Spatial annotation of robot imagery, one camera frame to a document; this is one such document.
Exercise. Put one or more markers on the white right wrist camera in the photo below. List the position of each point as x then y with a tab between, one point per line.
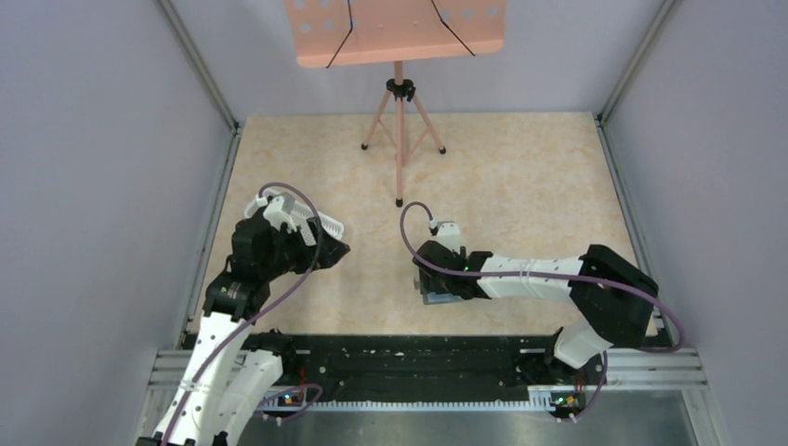
447	234

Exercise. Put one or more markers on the white plastic basket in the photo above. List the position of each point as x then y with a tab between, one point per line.
302	215

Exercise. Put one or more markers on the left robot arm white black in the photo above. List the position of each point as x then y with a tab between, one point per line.
218	393

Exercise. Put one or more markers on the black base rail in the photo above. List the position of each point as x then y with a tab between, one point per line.
423	368

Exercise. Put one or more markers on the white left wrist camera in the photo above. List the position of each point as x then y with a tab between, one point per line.
277	210

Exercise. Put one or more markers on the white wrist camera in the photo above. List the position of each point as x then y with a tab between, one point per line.
447	234
277	210

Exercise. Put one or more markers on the pink music stand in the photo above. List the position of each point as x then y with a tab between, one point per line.
329	34

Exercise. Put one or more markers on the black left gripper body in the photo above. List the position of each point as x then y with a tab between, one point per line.
326	250

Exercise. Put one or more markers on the grey card holder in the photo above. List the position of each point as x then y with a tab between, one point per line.
434	294

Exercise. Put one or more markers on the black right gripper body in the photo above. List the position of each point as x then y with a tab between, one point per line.
428	282

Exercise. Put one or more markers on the aluminium frame rail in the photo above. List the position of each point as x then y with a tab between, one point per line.
431	403

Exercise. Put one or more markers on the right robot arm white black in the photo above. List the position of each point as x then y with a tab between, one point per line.
614	298

